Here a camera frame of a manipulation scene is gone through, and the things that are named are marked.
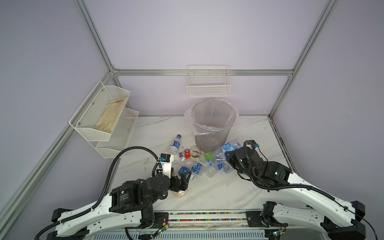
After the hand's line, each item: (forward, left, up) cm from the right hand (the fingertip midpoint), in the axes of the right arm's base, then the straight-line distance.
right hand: (221, 153), depth 69 cm
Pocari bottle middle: (+2, +12, -20) cm, 23 cm away
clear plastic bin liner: (+36, +3, -11) cm, 38 cm away
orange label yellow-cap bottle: (-11, +21, -23) cm, 34 cm away
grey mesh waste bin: (+19, +5, -18) cm, 27 cm away
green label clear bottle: (+11, +5, -22) cm, 25 cm away
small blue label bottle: (+19, +27, -20) cm, 38 cm away
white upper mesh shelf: (+17, +64, +7) cm, 67 cm away
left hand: (-9, +18, -1) cm, 20 cm away
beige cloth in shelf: (+23, +59, +6) cm, 64 cm away
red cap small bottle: (+15, +14, -24) cm, 32 cm away
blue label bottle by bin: (+3, -5, +2) cm, 6 cm away
